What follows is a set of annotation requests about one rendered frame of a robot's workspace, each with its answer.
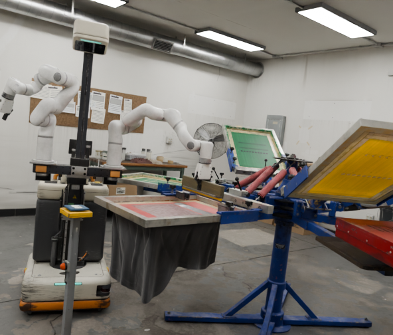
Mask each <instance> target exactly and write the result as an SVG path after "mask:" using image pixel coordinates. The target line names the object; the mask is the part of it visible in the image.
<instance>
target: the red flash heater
mask: <svg viewBox="0 0 393 335"><path fill-rule="evenodd" d="M335 228H336V231H335V236H336V237H338V238H340V239H342V240H344V241H345V242H347V243H349V244H351V245H352V246H354V247H356V248H358V249H360V250H361V251H364V252H365V253H367V254H369V255H371V256H372V257H374V258H376V259H378V260H379V261H382V262H383V263H385V264H387V265H389V266H391V267H392V268H393V221H377V220H368V219H352V218H344V217H336V221H335Z"/></svg>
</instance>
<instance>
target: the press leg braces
mask: <svg viewBox="0 0 393 335"><path fill-rule="evenodd" d="M268 283H269V282H268V281H267V280H265V281H264V282H263V283H262V284H261V285H260V286H258V287H257V288H255V289H254V290H253V291H252V292H251V293H249V294H248V295H246V296H245V297H244V298H243V299H242V300H240V301H239V302H238V303H236V304H235V305H234V306H233V307H232V308H230V309H229V310H227V311H226V312H221V315H222V317H224V318H237V317H236V315H235V313H237V312H238V311H239V310H240V309H241V308H243V307H244V306H246V305H247V304H248V303H249V302H250V301H251V300H253V299H254V298H256V297H257V296H258V295H259V294H260V293H262V292H263V291H264V290H265V289H267V288H268ZM285 289H286V290H287V291H288V293H290V295H292V297H293V298H294V299H295V300H296V301H297V303H298V304H299V305H300V306H301V307H302V308H303V309H304V311H306V313H308V315H305V316H306V318H307V319H308V320H321V319H320V318H319V317H318V316H316V315H315V314H314V313H313V312H312V311H311V310H310V308H309V307H308V306H307V305H306V304H305V303H304V302H303V301H302V300H301V298H300V297H299V296H298V295H297V294H296V293H295V291H294V290H293V289H292V288H291V287H290V286H289V285H288V284H287V283H286V286H285ZM276 292H277V285H276V284H272V289H271V292H270V297H269V301H268V306H267V310H266V315H265V318H264V323H263V325H262V330H261V332H260V333H259V334H258V335H269V334H267V333H268V328H269V325H270V320H271V317H272V311H273V308H274V302H275V296H276Z"/></svg>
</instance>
